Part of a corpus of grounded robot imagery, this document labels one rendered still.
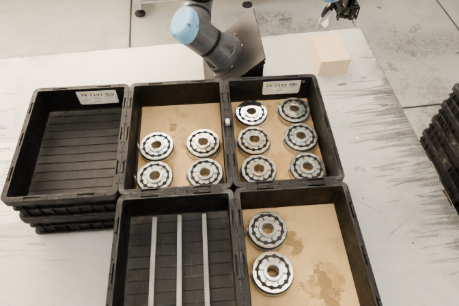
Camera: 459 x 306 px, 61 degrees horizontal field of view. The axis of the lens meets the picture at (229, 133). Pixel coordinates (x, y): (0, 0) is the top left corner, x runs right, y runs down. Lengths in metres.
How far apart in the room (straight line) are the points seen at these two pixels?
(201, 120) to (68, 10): 2.25
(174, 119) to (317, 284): 0.66
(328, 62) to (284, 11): 1.60
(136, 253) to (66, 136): 0.47
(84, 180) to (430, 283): 1.03
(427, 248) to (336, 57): 0.77
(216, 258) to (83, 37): 2.30
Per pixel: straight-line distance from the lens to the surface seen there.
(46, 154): 1.32
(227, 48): 1.42
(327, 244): 1.09
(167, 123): 1.28
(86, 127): 1.34
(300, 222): 1.10
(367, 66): 1.73
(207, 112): 1.29
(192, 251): 1.06
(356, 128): 1.49
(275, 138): 1.23
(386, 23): 3.22
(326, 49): 1.64
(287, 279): 1.01
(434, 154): 2.14
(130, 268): 1.07
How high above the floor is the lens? 1.82
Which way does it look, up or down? 53 degrees down
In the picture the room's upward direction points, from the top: straight up
